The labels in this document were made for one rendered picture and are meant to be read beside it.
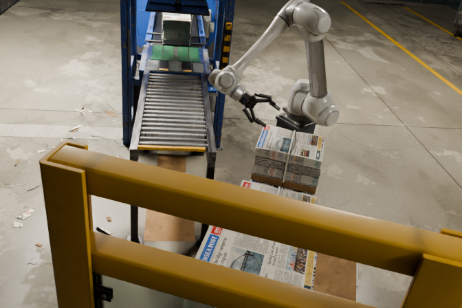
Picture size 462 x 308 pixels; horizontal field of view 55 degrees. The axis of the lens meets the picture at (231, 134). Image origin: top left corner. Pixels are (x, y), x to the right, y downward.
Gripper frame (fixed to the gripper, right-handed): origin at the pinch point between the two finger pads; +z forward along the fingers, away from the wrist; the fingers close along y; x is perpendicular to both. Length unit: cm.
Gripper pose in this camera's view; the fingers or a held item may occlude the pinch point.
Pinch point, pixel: (271, 117)
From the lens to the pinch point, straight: 251.5
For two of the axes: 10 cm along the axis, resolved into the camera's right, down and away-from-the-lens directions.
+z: 8.1, 5.8, 0.7
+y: -5.3, 6.8, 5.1
